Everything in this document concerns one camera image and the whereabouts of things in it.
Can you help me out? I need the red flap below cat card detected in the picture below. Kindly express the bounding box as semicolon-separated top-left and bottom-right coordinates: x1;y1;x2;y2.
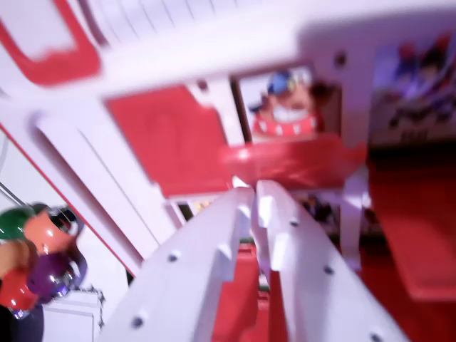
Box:
366;152;456;301

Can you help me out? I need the red flap covering its card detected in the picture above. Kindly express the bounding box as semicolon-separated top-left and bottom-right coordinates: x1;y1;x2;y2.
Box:
104;84;237;199

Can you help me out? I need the green toy piece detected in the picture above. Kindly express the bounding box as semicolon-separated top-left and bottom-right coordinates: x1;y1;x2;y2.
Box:
0;207;37;241

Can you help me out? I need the red and white game board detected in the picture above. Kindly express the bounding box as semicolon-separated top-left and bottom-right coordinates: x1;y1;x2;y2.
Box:
0;0;456;342

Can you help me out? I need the red toy piece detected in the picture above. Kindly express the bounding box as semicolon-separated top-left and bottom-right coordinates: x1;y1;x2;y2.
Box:
0;266;39;321

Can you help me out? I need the red flap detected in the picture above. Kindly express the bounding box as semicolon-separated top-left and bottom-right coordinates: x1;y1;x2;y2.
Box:
218;133;368;190
366;152;456;301

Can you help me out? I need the dog picture card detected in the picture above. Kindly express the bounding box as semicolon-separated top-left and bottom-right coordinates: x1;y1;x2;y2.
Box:
237;66;343;144

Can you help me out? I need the purple toy piece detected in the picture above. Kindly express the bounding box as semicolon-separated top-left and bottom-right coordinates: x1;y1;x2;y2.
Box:
26;249;88;304

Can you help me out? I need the cat picture card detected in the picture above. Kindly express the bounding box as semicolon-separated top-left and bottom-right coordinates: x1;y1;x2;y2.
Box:
369;31;456;145

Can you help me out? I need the orange toy piece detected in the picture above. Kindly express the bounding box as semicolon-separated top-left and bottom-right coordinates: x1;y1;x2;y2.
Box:
23;211;78;256

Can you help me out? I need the printed paper sheet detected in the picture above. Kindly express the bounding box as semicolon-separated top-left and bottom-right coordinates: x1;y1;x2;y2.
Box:
39;284;107;342

